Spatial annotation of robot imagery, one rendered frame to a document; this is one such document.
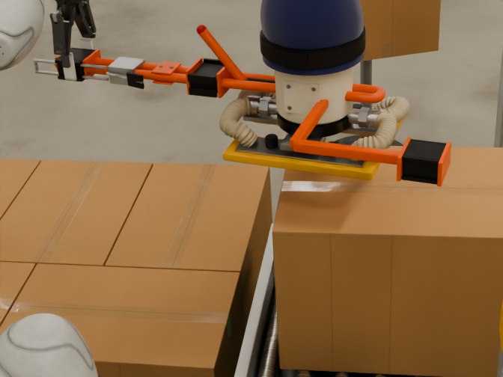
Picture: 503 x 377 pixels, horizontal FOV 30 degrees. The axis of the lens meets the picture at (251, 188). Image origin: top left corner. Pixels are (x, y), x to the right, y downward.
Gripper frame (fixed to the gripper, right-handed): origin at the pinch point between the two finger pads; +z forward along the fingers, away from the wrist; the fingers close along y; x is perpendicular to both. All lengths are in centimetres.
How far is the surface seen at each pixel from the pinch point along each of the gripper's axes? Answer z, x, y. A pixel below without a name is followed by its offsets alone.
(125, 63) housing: -1.0, -13.0, -0.2
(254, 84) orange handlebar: -0.2, -46.2, -1.7
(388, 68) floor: 121, -5, 278
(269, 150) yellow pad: 11, -53, -10
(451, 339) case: 54, -95, -10
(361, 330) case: 53, -75, -15
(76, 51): -1.8, 1.3, 1.7
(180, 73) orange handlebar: -0.5, -27.6, -1.0
